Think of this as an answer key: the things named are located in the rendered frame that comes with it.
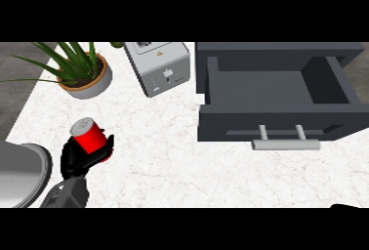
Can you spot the dark grey open drawer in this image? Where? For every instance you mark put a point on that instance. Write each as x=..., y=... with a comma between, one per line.
x=277, y=104

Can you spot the grey plant pot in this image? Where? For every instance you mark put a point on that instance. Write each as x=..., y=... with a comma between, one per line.
x=93, y=86

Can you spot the silver toaster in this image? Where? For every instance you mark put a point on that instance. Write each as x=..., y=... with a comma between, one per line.
x=156, y=66

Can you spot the green potted plant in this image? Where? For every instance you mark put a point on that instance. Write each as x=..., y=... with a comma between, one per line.
x=72, y=63

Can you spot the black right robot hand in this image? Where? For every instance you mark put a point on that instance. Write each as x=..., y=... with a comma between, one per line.
x=344, y=206

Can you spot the red can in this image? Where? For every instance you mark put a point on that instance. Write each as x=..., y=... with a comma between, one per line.
x=88, y=136

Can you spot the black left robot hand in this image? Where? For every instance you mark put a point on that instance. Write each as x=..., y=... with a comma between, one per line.
x=76, y=161

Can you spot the small green object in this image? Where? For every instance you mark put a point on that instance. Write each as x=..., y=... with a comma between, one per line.
x=116, y=44

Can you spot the dark grey cabinet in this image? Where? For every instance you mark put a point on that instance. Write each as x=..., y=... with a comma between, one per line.
x=268, y=53

